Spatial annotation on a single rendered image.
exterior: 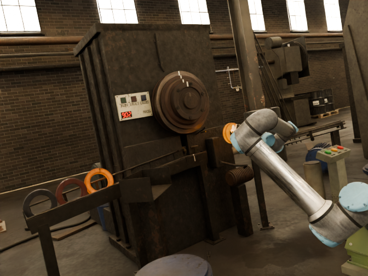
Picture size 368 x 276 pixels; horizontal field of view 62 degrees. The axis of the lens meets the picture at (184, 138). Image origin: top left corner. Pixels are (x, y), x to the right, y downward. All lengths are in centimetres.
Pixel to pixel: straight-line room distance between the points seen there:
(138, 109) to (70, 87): 615
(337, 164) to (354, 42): 251
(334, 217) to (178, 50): 166
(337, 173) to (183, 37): 154
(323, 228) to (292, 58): 880
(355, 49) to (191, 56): 250
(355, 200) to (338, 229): 15
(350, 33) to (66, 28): 655
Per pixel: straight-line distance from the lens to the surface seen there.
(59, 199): 200
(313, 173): 236
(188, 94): 221
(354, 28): 453
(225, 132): 224
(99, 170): 208
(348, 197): 162
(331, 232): 164
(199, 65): 263
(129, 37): 238
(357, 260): 187
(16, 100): 811
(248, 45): 658
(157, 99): 219
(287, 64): 1003
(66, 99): 826
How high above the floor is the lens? 102
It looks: 4 degrees down
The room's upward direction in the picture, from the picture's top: 10 degrees counter-clockwise
